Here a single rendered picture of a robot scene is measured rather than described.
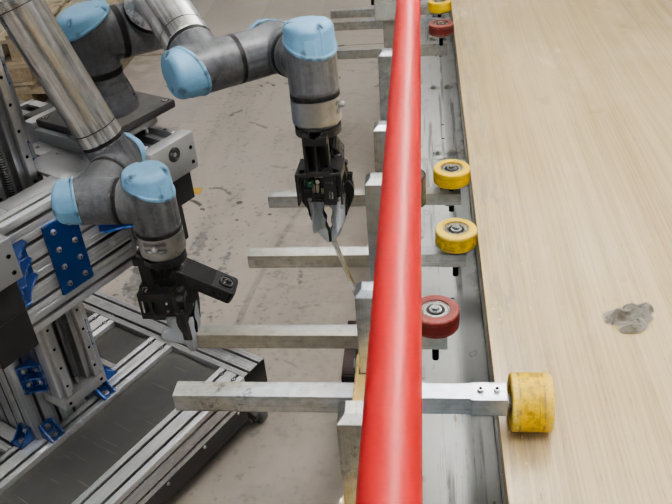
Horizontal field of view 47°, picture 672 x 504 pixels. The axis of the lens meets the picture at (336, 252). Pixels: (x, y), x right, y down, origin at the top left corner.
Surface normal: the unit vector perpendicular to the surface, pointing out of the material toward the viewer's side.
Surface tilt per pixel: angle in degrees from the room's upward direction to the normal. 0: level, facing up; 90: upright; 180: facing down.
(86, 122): 84
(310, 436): 0
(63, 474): 0
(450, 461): 0
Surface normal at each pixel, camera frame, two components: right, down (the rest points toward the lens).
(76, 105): 0.26, 0.42
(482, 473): -0.07, -0.83
